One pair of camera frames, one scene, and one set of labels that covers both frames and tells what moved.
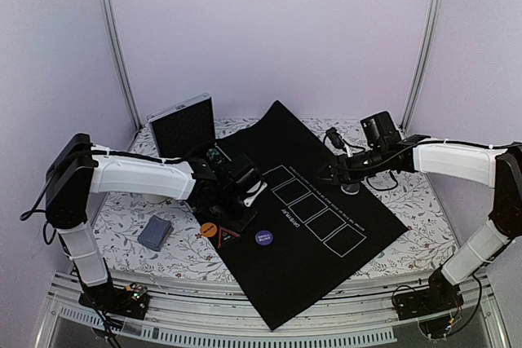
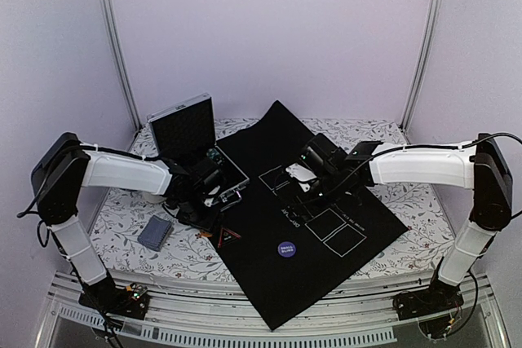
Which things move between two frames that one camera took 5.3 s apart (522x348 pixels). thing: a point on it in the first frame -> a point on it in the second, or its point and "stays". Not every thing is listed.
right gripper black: x=342 y=162 -> x=309 y=206
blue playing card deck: x=156 y=232 stays
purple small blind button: x=263 y=237 -> x=286 y=248
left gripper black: x=245 y=222 -> x=206 y=225
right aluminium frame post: x=413 y=93 stays
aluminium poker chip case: x=185 y=129 stays
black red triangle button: x=226 y=236 stays
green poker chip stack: x=214 y=156 stays
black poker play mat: x=311 y=232 stays
